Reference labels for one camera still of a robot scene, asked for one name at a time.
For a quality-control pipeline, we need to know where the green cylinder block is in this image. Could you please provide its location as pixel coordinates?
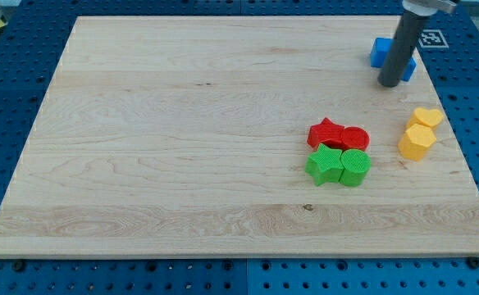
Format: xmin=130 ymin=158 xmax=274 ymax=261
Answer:
xmin=339 ymin=149 xmax=372 ymax=187

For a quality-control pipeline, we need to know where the silver rod mount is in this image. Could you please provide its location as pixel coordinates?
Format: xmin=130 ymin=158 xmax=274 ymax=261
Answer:
xmin=402 ymin=0 xmax=458 ymax=16

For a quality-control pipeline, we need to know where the yellow heart block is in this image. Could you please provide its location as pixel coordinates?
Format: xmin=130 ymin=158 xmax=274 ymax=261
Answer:
xmin=406 ymin=107 xmax=444 ymax=131

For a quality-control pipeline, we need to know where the green star block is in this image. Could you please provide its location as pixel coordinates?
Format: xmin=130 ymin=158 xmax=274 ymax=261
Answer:
xmin=304 ymin=143 xmax=344 ymax=186

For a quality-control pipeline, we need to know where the red star block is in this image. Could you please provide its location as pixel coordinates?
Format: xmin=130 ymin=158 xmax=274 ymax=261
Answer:
xmin=307 ymin=118 xmax=345 ymax=151

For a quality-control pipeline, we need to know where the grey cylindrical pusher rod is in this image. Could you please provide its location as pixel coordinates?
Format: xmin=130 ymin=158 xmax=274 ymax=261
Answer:
xmin=377 ymin=10 xmax=429 ymax=88

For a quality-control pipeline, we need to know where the white fiducial marker tag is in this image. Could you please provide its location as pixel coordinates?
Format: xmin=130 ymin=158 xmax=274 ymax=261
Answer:
xmin=418 ymin=29 xmax=449 ymax=48

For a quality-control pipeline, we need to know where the blue block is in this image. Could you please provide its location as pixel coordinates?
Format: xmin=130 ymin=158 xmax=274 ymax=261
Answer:
xmin=369 ymin=37 xmax=417 ymax=82

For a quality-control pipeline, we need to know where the yellow hexagon block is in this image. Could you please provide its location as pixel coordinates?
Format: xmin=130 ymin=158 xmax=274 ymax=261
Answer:
xmin=398 ymin=124 xmax=436 ymax=161

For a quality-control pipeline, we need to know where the wooden board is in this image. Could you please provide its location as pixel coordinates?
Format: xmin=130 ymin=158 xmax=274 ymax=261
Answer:
xmin=0 ymin=16 xmax=479 ymax=259

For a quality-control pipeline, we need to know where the red cylinder block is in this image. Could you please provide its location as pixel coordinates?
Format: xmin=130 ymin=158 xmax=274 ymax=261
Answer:
xmin=341 ymin=126 xmax=370 ymax=152

